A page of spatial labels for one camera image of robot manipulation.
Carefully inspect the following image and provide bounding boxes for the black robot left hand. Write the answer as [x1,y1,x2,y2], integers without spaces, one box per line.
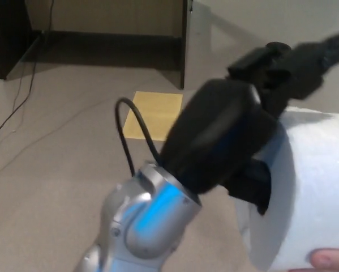
[159,28,339,216]

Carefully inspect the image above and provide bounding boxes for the person's bare hand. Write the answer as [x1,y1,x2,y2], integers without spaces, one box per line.
[308,248,339,270]

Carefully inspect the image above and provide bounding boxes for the white toilet paper roll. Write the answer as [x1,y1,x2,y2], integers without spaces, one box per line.
[233,106,339,272]

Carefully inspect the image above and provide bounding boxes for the yellow paper sheet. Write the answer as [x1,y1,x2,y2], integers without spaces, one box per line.
[123,91,183,142]

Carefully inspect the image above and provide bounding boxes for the dark wooden desk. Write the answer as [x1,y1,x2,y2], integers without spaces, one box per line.
[0,0,212,90]

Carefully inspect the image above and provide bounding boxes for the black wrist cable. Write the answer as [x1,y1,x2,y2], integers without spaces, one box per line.
[114,97,163,175]

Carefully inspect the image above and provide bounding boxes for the thin grey cable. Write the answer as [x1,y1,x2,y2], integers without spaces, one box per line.
[0,101,105,176]

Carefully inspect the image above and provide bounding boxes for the thick black power cable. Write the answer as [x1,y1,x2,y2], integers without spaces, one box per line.
[0,0,52,139]

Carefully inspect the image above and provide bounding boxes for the thin black cable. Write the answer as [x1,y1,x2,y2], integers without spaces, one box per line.
[10,66,25,114]

